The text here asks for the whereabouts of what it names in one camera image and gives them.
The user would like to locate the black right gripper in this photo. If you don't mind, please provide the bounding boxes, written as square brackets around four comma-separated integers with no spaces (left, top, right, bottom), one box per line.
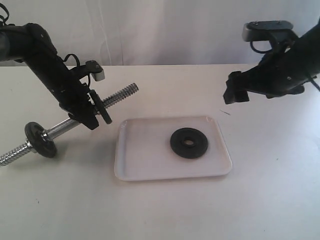
[223,53,304,105]

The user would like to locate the black plate bar end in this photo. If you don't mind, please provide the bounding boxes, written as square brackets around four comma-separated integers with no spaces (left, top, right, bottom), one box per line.
[89,89,112,125]

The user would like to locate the white rectangular plastic tray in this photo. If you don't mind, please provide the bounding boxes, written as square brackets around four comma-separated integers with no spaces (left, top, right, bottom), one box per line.
[114,116,232,182]

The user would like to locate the white backdrop curtain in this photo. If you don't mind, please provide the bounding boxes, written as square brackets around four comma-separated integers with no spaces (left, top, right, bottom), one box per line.
[3,0,320,66]

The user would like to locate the chrome threaded dumbbell bar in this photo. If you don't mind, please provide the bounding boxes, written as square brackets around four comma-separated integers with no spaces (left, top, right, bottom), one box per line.
[0,83,139,167]

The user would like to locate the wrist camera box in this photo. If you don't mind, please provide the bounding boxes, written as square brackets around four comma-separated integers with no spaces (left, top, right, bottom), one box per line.
[241,20,294,42]
[85,60,105,82]

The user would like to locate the black weight plate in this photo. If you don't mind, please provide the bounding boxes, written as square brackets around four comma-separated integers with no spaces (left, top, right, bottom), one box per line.
[170,127,209,159]

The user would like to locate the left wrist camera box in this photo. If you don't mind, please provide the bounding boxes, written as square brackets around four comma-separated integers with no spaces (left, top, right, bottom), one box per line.
[85,60,105,82]

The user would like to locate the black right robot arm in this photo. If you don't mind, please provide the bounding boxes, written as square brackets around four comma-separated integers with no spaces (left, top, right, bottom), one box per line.
[223,20,320,105]

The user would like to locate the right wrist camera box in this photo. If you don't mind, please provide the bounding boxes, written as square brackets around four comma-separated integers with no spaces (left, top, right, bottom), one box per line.
[241,20,294,42]

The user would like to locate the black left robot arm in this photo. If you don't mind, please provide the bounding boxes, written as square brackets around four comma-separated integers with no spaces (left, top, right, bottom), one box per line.
[0,23,103,130]

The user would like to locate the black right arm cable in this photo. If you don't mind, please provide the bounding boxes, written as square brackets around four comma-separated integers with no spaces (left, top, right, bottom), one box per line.
[249,39,320,92]

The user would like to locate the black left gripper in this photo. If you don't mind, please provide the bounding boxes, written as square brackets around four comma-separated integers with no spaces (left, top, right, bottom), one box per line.
[58,72,99,130]

